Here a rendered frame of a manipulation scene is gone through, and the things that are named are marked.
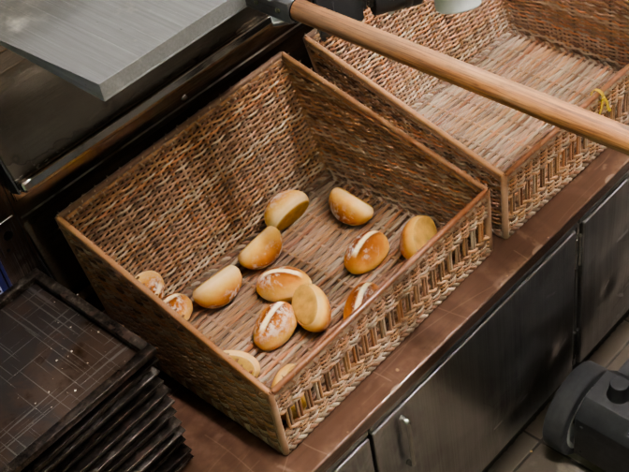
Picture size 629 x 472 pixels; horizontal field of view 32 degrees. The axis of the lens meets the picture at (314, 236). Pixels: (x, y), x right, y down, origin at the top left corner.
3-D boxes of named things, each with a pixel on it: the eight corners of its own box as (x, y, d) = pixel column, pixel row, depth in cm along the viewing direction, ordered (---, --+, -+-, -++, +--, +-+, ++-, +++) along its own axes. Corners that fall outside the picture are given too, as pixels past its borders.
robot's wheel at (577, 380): (604, 367, 235) (576, 351, 219) (624, 378, 232) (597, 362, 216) (561, 449, 235) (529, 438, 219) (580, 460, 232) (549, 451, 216)
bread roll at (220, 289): (238, 258, 191) (255, 282, 191) (228, 266, 197) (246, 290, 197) (194, 288, 187) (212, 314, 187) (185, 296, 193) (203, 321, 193)
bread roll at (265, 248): (276, 217, 198) (297, 239, 198) (264, 230, 203) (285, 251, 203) (241, 250, 193) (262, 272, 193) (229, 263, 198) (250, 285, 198)
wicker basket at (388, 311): (93, 328, 195) (45, 215, 176) (302, 158, 222) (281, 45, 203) (286, 463, 168) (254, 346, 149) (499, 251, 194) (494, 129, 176)
